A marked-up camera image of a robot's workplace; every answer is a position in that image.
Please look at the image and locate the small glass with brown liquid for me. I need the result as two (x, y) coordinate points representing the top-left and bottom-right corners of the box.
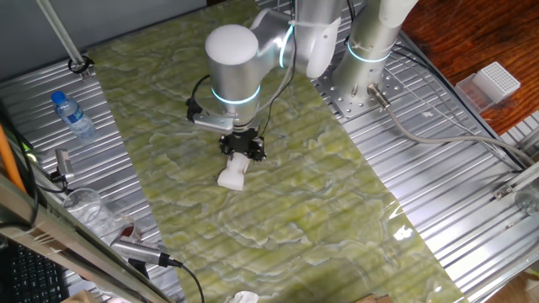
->
(104, 212), (138, 242)

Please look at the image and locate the white pipette tip box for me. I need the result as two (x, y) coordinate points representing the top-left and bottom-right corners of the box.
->
(474, 61), (522, 104)

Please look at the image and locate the aluminium frame beam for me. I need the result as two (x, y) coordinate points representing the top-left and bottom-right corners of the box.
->
(0, 172), (173, 303)

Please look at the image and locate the white crumpled tissue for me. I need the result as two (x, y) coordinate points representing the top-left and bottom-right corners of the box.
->
(229, 290), (260, 303)

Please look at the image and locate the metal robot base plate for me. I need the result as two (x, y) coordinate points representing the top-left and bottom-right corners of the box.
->
(313, 52), (408, 120)

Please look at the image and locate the black keyboard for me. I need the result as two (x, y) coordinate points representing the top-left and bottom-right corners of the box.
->
(0, 242), (71, 303)

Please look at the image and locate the green marble pattern mat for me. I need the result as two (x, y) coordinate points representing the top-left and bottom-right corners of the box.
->
(87, 3), (469, 303)

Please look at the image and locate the brown cardboard box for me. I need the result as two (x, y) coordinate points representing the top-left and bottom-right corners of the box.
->
(61, 289), (100, 303)

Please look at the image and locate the clear round glass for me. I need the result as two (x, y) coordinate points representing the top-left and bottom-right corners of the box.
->
(514, 184), (539, 216)

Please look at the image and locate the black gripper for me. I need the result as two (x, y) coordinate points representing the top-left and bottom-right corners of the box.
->
(218, 128), (268, 162)

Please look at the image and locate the brown wooden piece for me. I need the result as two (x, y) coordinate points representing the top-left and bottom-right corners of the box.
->
(355, 293), (395, 303)

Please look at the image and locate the aluminium profile rail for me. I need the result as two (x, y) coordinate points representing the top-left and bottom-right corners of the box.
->
(492, 159), (539, 201)

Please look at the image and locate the aluminium pole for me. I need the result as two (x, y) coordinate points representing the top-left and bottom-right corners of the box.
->
(35, 0), (94, 80)

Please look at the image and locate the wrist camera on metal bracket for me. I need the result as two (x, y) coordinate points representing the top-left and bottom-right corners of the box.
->
(186, 97), (236, 134)

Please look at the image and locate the black camera cable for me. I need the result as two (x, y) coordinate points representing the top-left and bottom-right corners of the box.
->
(158, 252), (206, 303)

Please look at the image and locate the large clear glass beaker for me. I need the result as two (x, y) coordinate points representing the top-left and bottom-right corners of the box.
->
(61, 187), (106, 231)

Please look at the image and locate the water bottle with blue cap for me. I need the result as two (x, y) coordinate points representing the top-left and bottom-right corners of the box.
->
(50, 90), (97, 140)

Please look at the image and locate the clear plastic box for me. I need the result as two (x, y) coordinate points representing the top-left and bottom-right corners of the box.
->
(454, 73), (494, 114)

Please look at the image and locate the white sponge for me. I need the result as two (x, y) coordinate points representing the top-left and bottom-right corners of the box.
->
(216, 151), (252, 191)

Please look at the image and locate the grey cable with metal plug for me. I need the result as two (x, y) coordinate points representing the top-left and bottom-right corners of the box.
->
(366, 82), (538, 168)

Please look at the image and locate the orange tube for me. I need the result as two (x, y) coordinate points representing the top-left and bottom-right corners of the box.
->
(0, 124), (27, 194)

